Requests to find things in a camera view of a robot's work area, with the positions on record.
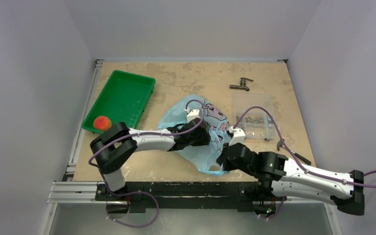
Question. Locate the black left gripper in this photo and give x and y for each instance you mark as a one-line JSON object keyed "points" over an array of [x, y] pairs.
{"points": [[203, 140]]}

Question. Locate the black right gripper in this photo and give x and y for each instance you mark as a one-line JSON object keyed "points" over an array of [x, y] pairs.
{"points": [[228, 152]]}

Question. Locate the light blue plastic bag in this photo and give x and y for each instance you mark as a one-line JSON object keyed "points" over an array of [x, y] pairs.
{"points": [[202, 157]]}

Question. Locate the fake peach fruit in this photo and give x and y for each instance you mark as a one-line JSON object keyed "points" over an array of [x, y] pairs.
{"points": [[102, 123]]}

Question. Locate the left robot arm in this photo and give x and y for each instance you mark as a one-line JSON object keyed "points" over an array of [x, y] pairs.
{"points": [[116, 145]]}

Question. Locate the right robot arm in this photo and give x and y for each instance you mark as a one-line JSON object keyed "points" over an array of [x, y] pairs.
{"points": [[285, 178]]}

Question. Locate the clear plastic screw box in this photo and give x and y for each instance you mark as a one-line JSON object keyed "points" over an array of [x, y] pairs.
{"points": [[256, 123]]}

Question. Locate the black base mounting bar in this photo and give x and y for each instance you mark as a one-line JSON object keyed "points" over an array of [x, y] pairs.
{"points": [[137, 197]]}

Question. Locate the dark metal faucet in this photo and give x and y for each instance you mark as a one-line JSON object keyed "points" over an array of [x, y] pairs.
{"points": [[242, 85]]}

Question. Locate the green plastic tray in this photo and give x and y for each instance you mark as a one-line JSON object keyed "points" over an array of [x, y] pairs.
{"points": [[122, 99]]}

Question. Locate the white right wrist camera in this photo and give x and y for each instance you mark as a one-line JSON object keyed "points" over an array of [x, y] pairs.
{"points": [[237, 135]]}

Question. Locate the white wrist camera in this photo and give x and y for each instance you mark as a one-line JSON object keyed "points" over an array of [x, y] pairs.
{"points": [[192, 114], [237, 135]]}

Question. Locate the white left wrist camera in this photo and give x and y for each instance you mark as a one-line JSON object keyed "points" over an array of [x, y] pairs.
{"points": [[192, 114]]}

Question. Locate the black handled pliers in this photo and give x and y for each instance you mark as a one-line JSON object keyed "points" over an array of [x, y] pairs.
{"points": [[298, 156]]}

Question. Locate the aluminium frame rail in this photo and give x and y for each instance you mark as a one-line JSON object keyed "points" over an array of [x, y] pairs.
{"points": [[67, 191]]}

